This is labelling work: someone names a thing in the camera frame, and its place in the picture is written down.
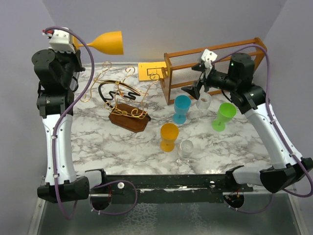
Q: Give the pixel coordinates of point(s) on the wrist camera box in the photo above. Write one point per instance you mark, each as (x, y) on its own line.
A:
(60, 41)
(207, 58)

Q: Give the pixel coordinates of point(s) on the yellow card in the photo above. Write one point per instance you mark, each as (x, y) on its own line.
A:
(150, 71)

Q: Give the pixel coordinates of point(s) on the orange plastic wine glass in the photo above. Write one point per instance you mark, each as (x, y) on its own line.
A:
(109, 43)
(169, 133)

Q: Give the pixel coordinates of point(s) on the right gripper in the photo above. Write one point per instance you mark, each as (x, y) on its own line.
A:
(194, 90)

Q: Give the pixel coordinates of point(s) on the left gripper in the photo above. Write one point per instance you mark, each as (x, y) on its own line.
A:
(77, 57)

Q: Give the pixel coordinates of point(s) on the gold wire wine glass rack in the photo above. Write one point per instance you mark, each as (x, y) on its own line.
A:
(126, 103)

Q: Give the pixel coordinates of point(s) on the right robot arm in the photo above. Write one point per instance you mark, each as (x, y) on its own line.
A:
(288, 164)

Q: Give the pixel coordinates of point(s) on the green plastic wine glass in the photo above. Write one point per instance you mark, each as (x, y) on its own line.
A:
(226, 113)

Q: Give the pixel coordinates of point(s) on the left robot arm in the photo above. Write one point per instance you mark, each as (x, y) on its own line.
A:
(57, 73)

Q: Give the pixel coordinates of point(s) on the clear glass near front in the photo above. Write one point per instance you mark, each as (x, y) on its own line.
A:
(185, 149)

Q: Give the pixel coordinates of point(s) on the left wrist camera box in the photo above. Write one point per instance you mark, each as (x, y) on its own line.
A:
(60, 41)

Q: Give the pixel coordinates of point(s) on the clear glass near rack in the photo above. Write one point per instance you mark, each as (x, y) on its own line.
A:
(204, 101)

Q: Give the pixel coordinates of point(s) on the blue plastic wine glass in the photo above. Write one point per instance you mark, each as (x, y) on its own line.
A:
(182, 104)

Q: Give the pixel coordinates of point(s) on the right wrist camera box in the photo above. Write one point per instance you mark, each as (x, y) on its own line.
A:
(207, 58)

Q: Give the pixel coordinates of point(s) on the black base frame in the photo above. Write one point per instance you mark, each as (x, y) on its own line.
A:
(159, 189)

